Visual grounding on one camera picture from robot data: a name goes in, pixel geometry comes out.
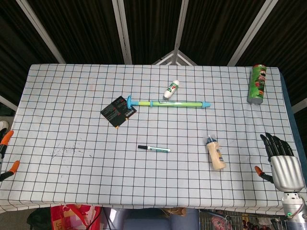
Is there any red patterned plastic bag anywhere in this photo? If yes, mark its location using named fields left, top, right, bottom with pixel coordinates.
left=49, top=203, right=103, bottom=230

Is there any metal wire basket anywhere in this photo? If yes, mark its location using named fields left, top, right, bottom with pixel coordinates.
left=198, top=208, right=288, bottom=230

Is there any black bag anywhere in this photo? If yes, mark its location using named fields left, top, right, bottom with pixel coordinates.
left=26, top=207, right=52, bottom=230

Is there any white green marker body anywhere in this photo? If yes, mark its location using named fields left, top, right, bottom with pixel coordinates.
left=147, top=145, right=171, bottom=153

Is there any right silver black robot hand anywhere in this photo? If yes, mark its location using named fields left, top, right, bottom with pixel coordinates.
left=254, top=132, right=306, bottom=192

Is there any white metal frame bar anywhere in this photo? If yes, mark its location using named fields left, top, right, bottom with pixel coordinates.
left=291, top=95, right=307, bottom=113
left=227, top=0, right=276, bottom=67
left=0, top=94, right=18, bottom=112
left=173, top=0, right=190, bottom=52
left=15, top=0, right=67, bottom=64
left=112, top=0, right=133, bottom=65

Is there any white black-checked tablecloth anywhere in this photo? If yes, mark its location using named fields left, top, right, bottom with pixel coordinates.
left=0, top=63, right=307, bottom=214

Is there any green chips can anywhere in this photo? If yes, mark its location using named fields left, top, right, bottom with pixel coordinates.
left=247, top=64, right=268, bottom=105

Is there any blue grey robot torso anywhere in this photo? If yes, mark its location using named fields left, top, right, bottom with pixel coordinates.
left=103, top=207, right=200, bottom=230

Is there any white triangular frame bracket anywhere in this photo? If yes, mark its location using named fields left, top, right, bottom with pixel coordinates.
left=152, top=50, right=198, bottom=66

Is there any small white green-label bottle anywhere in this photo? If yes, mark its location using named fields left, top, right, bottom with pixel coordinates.
left=163, top=80, right=180, bottom=100

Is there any left black orange-tipped robot hand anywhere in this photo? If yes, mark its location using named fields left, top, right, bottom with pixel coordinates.
left=0, top=130, right=20, bottom=182

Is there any green blue water squirter tube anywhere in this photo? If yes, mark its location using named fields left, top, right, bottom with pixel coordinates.
left=126, top=95, right=212, bottom=110

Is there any black printed card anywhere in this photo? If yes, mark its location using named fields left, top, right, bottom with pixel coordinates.
left=100, top=95, right=138, bottom=130

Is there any beige mayonnaise squeeze bottle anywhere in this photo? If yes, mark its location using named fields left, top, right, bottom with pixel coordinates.
left=205, top=135, right=227, bottom=171

